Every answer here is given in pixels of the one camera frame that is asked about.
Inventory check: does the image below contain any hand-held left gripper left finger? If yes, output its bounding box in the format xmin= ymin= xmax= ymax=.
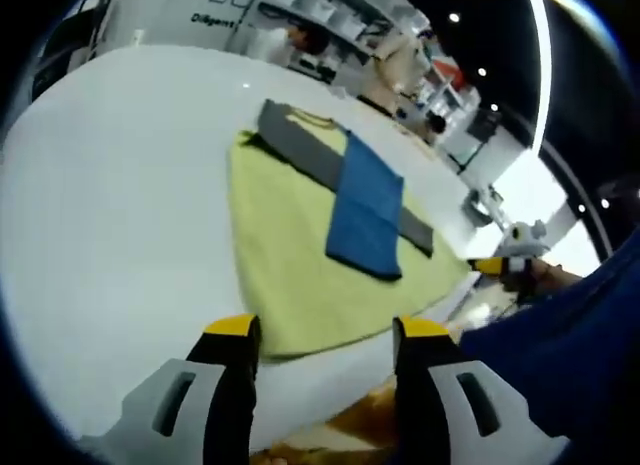
xmin=77 ymin=313 xmax=261 ymax=465

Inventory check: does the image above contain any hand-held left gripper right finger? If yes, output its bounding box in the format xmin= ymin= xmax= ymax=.
xmin=392 ymin=315 xmax=571 ymax=465

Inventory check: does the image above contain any yellow long-sleeved garment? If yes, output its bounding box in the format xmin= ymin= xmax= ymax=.
xmin=227 ymin=98 xmax=472 ymax=365

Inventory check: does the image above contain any person's right hand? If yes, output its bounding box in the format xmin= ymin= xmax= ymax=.
xmin=504 ymin=262 xmax=556 ymax=297

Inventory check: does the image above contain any operator in blue shirt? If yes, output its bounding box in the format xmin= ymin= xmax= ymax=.
xmin=458 ymin=232 xmax=640 ymax=465

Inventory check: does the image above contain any curved ceiling light strip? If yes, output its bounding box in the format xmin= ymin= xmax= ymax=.
xmin=527 ymin=0 xmax=557 ymax=157

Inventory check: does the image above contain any grey shelf rack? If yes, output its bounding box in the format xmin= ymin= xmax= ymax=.
xmin=257 ymin=0 xmax=396 ymax=51

